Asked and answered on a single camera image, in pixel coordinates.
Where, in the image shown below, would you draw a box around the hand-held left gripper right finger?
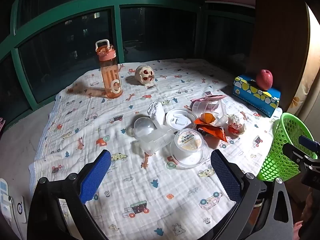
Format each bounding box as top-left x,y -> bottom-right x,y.
211,150 -> 294,240

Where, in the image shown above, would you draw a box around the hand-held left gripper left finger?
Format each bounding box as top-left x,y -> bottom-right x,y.
26,150 -> 112,240

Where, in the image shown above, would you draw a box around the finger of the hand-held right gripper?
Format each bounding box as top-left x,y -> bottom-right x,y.
282,142 -> 319,167
299,135 -> 320,154

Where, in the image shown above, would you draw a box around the green plastic basket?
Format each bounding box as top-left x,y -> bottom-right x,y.
257,112 -> 315,182

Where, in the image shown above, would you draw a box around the orange snack wrapper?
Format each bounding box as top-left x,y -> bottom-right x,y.
194,119 -> 228,142

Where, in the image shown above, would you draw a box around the clear labelled jelly cup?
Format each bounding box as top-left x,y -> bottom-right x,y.
170,128 -> 208,168

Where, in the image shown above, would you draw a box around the white red wrapper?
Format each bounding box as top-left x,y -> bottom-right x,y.
227,114 -> 247,136

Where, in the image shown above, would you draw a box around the orange peel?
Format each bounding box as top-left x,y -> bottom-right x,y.
200,112 -> 216,124

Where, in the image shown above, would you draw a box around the small clear plastic dome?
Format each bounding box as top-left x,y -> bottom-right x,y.
134,117 -> 157,139

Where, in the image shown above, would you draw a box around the clear ribbed plastic tray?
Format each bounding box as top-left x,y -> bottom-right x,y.
139,126 -> 175,155

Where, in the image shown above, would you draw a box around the white round plastic lid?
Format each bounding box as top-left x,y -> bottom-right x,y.
165,109 -> 198,133

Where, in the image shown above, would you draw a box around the clear plastic cup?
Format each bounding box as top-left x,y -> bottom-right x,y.
192,99 -> 228,127

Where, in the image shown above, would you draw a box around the pink snack wrapper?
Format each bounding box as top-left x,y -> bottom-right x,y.
191,94 -> 227,105

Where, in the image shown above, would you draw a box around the white foam piece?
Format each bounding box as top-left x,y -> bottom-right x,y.
147,102 -> 165,123

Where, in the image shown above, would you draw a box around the printed cartoon blanket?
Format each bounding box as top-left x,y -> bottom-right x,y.
29,59 -> 283,240

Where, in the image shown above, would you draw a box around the beige floral fabric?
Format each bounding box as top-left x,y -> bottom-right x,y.
290,5 -> 320,140

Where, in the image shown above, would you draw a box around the blue spotted cardboard box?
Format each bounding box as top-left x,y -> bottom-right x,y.
232,74 -> 281,118

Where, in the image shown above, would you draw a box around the red apple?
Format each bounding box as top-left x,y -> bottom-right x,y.
255,69 -> 273,90

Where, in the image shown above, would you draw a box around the white power strip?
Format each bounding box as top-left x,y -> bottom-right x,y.
0,179 -> 27,223

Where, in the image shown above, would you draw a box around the orange water bottle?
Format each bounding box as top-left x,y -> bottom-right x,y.
95,39 -> 123,99

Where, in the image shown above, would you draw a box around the brown wooden cabinet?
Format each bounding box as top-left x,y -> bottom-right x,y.
246,0 -> 310,110

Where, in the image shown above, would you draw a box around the cream plush toy red spots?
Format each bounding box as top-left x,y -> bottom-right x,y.
134,65 -> 157,84

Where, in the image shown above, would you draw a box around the green window frame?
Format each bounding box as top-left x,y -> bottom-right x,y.
0,0 -> 255,128

